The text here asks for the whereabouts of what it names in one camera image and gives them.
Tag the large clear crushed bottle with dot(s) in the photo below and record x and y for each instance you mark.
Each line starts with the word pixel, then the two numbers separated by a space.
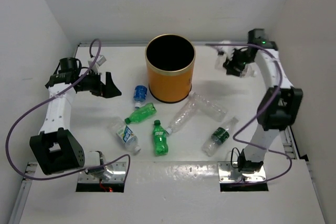
pixel 211 108

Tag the small blue label bottle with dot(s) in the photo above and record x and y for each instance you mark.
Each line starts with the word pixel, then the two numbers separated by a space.
pixel 139 96

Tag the orange cylindrical bin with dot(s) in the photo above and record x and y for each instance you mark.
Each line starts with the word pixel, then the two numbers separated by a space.
pixel 170 63

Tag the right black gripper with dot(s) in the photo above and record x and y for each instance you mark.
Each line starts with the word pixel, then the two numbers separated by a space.
pixel 229 65

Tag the clear ribbed bottle white cap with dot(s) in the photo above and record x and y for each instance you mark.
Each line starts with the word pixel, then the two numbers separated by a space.
pixel 188 110

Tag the green Sprite bottle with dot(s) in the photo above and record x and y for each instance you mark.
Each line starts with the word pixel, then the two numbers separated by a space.
pixel 159 139

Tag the clear bottle white blue label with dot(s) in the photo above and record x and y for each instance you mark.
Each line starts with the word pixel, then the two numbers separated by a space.
pixel 119 129

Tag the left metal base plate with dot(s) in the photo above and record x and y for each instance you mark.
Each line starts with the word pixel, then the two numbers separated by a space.
pixel 114 173

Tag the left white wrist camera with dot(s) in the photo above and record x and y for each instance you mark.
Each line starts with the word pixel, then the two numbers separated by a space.
pixel 95 61

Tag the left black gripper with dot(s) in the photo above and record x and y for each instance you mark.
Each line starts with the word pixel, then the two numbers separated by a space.
pixel 108 90

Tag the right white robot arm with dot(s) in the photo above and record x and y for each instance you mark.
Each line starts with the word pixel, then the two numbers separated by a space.
pixel 280 104

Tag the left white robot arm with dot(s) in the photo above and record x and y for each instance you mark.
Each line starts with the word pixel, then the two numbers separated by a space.
pixel 55 148

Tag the metal base plate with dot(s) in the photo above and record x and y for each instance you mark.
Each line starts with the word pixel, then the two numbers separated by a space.
pixel 114 173
pixel 229 175

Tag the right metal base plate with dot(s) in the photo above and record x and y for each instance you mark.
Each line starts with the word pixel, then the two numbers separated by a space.
pixel 229 175

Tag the clear bottle dark green label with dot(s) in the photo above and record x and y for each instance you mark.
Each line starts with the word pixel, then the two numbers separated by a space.
pixel 219 136

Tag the green bottle sideways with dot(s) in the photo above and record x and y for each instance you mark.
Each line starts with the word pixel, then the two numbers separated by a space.
pixel 141 114

